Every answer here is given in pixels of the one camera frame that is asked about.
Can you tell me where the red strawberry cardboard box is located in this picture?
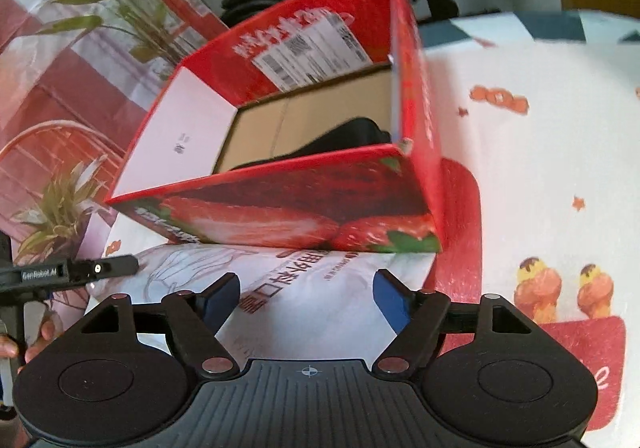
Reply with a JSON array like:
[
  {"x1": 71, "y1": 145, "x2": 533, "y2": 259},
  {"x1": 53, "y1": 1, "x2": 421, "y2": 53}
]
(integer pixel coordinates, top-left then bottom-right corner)
[{"x1": 105, "y1": 0, "x2": 443, "y2": 253}]

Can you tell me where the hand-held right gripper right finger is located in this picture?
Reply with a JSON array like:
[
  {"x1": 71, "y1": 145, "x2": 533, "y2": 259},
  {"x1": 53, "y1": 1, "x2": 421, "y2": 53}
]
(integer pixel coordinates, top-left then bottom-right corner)
[{"x1": 374, "y1": 269, "x2": 540, "y2": 375}]

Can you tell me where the white printed plastic bag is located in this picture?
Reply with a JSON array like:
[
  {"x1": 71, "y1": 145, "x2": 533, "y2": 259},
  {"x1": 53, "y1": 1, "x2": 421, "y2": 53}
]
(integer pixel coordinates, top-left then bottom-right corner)
[{"x1": 87, "y1": 240, "x2": 436, "y2": 363}]

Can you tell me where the person's left hand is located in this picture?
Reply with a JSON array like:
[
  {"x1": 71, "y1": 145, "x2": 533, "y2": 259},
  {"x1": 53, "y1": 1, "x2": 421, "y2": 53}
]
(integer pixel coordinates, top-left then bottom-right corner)
[{"x1": 0, "y1": 317, "x2": 67, "y2": 375}]

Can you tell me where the plant printed backdrop cloth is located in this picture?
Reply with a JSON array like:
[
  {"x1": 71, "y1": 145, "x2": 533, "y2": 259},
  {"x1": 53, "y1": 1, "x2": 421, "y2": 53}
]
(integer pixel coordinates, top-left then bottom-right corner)
[{"x1": 0, "y1": 0, "x2": 231, "y2": 319}]

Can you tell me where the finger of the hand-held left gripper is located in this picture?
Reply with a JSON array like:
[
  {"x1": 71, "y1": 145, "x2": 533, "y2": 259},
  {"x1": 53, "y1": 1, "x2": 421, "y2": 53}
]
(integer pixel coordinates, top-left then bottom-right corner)
[{"x1": 70, "y1": 254, "x2": 140, "y2": 281}]

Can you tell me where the black cloth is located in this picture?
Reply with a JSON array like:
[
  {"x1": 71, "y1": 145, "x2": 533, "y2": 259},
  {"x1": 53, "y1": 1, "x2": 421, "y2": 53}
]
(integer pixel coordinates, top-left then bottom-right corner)
[{"x1": 235, "y1": 117, "x2": 396, "y2": 171}]

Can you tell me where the white cartoon printed blanket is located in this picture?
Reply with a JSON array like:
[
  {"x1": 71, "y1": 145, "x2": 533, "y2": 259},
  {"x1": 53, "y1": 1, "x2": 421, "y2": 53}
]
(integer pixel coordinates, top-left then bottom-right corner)
[{"x1": 87, "y1": 8, "x2": 640, "y2": 448}]

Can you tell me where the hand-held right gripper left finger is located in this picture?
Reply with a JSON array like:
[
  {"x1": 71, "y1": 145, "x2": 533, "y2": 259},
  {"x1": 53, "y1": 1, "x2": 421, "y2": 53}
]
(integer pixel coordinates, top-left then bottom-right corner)
[{"x1": 75, "y1": 272, "x2": 242, "y2": 380}]

